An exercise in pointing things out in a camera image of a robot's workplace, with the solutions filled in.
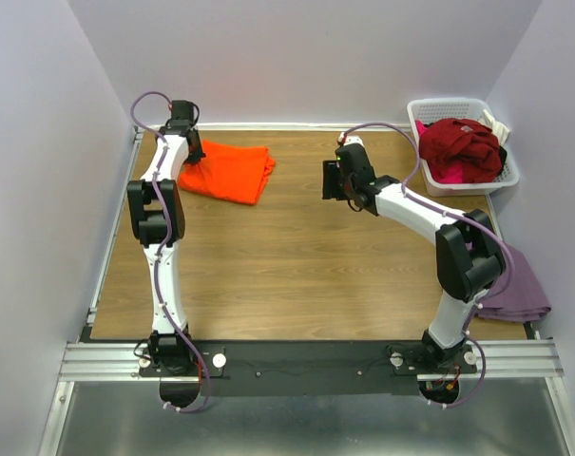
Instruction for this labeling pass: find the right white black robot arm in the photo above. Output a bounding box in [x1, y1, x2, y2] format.
[322, 142, 507, 375]

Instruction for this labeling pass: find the white garment in basket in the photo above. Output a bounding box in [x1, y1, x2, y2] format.
[479, 109, 510, 146]

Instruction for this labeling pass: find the dark red shirt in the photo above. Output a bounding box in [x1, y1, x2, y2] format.
[418, 118, 507, 184]

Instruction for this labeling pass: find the folded purple t shirt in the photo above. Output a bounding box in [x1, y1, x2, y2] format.
[476, 244, 551, 323]

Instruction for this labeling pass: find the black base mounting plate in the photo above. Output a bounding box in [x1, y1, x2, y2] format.
[133, 336, 477, 403]

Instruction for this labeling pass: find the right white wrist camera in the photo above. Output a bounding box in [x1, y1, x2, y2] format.
[336, 134, 364, 147]

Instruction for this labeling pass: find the pink garment in basket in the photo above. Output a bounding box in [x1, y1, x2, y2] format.
[414, 120, 463, 184]

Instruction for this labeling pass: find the orange t shirt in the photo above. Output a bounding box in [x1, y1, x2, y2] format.
[177, 140, 277, 205]

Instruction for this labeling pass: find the white plastic laundry basket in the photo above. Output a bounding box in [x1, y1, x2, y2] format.
[407, 97, 520, 197]

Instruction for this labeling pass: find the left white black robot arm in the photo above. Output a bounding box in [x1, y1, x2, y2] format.
[126, 91, 208, 376]

